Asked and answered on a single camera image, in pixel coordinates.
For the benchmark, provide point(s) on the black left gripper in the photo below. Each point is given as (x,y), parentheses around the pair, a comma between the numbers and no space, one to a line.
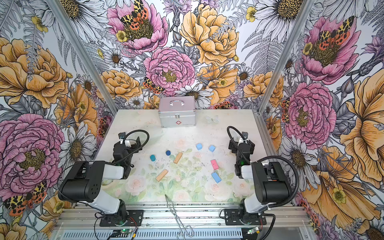
(128,146)

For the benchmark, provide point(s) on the metal wire tongs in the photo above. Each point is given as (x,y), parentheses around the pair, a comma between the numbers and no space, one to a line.
(184,231)

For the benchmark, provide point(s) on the silver aluminium case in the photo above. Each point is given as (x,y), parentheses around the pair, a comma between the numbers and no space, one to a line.
(177,111)

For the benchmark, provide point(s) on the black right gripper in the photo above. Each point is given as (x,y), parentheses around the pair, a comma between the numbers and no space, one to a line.
(242,146)

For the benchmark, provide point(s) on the natural wood block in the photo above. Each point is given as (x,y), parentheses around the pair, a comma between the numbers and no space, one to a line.
(162,175)
(178,157)

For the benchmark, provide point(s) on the blue rectangular block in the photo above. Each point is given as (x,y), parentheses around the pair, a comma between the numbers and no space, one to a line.
(216,177)

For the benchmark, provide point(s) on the light blue cube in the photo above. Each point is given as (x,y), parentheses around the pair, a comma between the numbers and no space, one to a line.
(212,148)
(199,146)

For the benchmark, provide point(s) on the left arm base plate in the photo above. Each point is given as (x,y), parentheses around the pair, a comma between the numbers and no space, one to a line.
(132,218)

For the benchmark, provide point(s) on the aluminium rail frame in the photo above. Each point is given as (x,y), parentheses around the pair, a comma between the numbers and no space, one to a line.
(197,215)

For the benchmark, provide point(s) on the light blue cube right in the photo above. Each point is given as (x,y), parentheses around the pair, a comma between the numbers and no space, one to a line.
(212,148)

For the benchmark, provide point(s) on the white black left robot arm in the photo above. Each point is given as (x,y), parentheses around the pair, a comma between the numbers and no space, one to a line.
(83,183)

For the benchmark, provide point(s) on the light blue cube left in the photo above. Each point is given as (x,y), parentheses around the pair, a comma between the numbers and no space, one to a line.
(199,146)

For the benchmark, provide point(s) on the left green circuit board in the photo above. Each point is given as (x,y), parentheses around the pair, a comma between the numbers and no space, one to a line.
(123,233)

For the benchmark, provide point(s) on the pink rectangular block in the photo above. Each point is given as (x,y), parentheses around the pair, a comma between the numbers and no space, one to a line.
(214,165)

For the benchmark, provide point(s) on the right green circuit board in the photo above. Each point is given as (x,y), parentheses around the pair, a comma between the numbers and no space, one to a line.
(255,230)

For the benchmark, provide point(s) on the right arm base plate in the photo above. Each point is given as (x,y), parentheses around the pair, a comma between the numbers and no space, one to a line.
(232,217)

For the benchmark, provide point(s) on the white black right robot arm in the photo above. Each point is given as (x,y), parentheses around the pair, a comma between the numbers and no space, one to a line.
(276,181)

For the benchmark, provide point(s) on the green circuit board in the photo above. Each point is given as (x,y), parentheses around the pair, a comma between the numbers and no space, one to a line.
(123,233)
(255,230)

